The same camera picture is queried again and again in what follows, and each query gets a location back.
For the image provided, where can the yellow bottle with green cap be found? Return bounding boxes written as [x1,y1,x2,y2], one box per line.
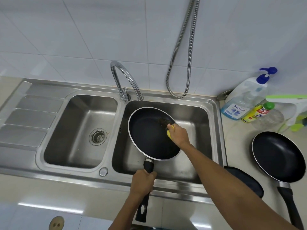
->
[241,101,276,124]

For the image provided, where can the round metal fitting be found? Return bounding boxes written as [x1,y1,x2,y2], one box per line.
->
[218,90,233,101]

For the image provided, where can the blue pump soap bottle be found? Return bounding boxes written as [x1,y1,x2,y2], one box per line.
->
[220,67,278,121]

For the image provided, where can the person's right forearm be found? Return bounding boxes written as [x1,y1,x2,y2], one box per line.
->
[179,142,300,230]

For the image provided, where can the flexible metal shower hose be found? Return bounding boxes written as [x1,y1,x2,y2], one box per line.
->
[166,0,201,99]

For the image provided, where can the black frying pan silver rim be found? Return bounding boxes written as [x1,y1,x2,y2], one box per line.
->
[128,107,182,223]
[252,131,306,230]

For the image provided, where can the green and white spray bottle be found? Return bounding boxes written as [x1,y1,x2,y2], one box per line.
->
[265,94,307,132]

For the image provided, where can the tan round object with holes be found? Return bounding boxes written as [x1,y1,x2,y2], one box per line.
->
[48,216,65,230]

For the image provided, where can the person's right hand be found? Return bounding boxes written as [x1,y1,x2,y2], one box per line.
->
[167,124,192,149]

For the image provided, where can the chrome gooseneck faucet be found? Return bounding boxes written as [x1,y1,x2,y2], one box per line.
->
[110,60,144,103]

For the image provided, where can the stainless steel double sink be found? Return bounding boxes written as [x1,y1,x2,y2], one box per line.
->
[0,78,228,205]

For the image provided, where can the metal sink drain strainer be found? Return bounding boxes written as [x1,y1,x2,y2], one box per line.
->
[89,128,107,145]

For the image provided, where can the person's left forearm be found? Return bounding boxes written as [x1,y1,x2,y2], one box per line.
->
[109,192,154,230]

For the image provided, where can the person's left hand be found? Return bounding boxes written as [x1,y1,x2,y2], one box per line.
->
[129,169,158,200]

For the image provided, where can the small black pan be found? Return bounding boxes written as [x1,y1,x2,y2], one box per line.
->
[224,166,264,199]

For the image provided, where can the clear plastic bottle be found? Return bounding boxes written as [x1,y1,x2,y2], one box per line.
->
[251,109,285,131]

